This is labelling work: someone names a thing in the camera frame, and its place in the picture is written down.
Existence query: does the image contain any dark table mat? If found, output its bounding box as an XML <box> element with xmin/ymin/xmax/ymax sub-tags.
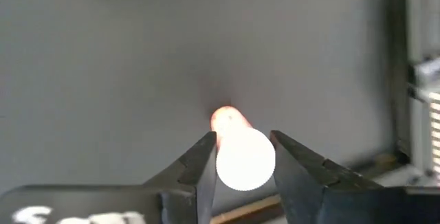
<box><xmin>0</xmin><ymin>0</ymin><xmax>396</xmax><ymax>214</ymax></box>

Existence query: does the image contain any white striped object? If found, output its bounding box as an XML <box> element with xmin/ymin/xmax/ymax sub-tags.
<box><xmin>407</xmin><ymin>57</ymin><xmax>440</xmax><ymax>183</ymax></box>

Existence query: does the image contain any orange medicine bottle white cap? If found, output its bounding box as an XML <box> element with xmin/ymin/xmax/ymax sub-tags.
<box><xmin>210</xmin><ymin>105</ymin><xmax>276</xmax><ymax>192</ymax></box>

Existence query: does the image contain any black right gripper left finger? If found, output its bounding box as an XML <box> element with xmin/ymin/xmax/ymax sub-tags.
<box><xmin>142</xmin><ymin>131</ymin><xmax>219</xmax><ymax>224</ymax></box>

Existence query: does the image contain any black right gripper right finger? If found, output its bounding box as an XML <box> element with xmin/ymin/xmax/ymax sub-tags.
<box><xmin>270</xmin><ymin>130</ymin><xmax>382</xmax><ymax>224</ymax></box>

